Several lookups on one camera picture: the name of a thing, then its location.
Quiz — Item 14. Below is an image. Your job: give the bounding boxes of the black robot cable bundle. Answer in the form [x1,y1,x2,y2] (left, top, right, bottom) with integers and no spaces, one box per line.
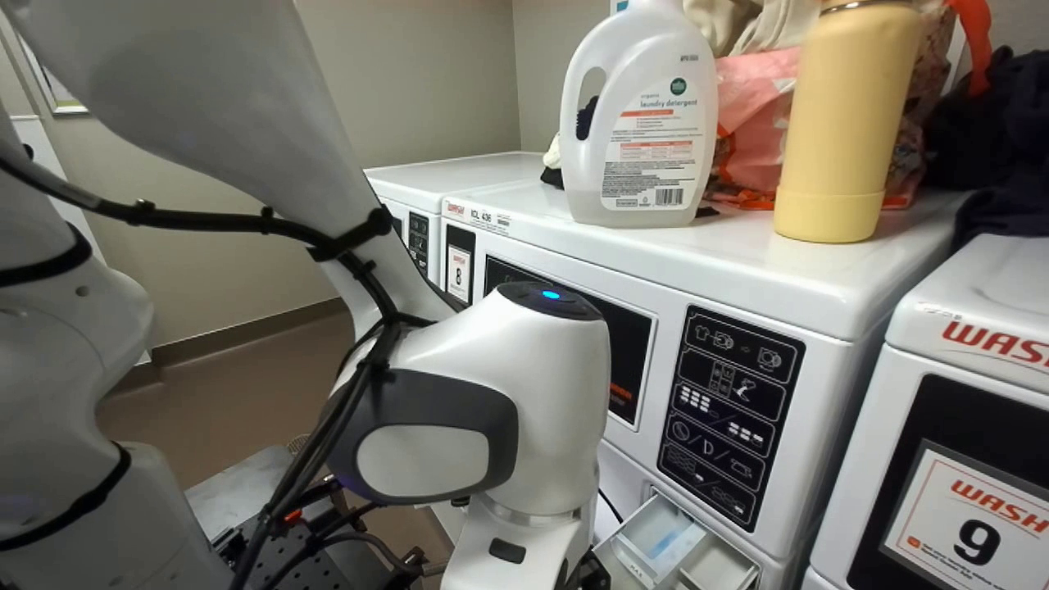
[0,141,439,590]

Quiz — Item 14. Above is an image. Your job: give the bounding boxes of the white middle washing machine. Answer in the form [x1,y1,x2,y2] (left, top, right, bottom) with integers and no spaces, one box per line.
[445,184,961,590]

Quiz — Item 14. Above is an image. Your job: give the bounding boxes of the white washing machine number nine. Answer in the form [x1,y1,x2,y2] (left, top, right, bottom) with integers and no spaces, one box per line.
[803,237,1049,590]

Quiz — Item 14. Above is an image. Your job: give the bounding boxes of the number nine price sticker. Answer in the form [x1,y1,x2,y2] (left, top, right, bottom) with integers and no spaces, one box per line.
[880,444,1049,590]

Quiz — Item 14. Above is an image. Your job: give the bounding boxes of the white detergent bottle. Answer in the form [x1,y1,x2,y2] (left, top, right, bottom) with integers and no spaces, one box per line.
[556,0,716,230]

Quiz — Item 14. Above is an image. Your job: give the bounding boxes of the pink plastic bag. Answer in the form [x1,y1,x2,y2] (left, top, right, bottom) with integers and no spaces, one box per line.
[710,47,798,211]

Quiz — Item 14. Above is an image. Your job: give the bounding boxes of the white soap tray drawer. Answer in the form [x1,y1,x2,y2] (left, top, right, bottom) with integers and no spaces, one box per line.
[595,496,756,590]

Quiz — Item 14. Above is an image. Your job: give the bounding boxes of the number eight price sticker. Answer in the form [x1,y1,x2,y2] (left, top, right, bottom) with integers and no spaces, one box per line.
[445,245,472,304]

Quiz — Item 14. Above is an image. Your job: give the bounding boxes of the white far washing machine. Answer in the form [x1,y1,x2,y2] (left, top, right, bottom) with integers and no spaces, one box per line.
[363,146,549,311]

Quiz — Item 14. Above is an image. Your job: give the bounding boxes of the yellow plastic bottle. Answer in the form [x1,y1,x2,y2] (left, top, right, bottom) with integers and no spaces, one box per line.
[773,0,923,245]

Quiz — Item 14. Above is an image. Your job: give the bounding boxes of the dark clothing pile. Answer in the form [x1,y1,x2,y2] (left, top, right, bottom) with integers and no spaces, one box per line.
[923,47,1049,245]

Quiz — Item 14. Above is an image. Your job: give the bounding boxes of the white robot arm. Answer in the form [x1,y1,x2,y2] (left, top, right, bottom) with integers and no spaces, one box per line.
[0,0,609,590]

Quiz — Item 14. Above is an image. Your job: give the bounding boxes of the white washing machine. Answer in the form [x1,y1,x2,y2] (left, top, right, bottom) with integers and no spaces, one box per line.
[363,146,549,311]
[445,184,961,590]

